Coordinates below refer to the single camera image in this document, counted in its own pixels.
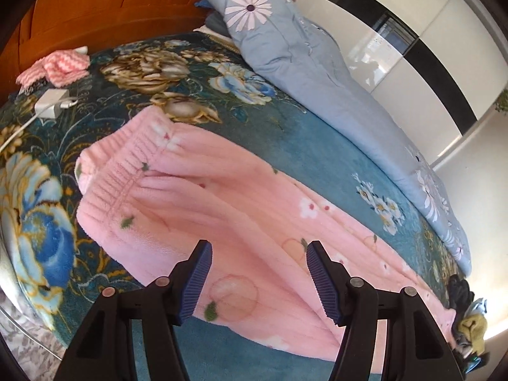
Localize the blue daisy print quilt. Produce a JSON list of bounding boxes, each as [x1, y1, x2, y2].
[[197, 0, 474, 277]]

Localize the pink fleece pants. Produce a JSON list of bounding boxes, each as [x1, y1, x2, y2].
[[75, 106, 458, 363]]

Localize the teal floral blanket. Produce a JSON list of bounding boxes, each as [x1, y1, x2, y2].
[[0, 31, 458, 381]]

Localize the mustard knit sweater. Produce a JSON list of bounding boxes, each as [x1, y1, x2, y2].
[[456, 313, 488, 355]]

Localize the grey pillow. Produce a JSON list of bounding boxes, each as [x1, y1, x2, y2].
[[193, 0, 239, 47]]

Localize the white charger cable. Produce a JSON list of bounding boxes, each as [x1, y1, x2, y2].
[[0, 97, 81, 156]]

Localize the dark cloth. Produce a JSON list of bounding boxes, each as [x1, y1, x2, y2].
[[448, 275, 476, 315]]

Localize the white wardrobe with black stripe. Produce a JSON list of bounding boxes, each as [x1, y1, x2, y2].
[[294, 0, 508, 167]]

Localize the white charger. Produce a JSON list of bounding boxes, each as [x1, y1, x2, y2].
[[33, 88, 70, 120]]

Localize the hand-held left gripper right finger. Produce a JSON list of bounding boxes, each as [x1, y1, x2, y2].
[[305, 240, 467, 381]]

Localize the grey patterned bed sheet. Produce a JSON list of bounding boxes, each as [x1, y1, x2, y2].
[[0, 222, 69, 381]]

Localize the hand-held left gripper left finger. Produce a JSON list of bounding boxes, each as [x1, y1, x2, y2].
[[53, 240, 215, 381]]

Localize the green trailing plant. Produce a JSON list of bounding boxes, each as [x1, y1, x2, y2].
[[494, 89, 508, 117]]

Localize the pink zigzag cloth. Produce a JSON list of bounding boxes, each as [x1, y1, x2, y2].
[[16, 47, 92, 89]]

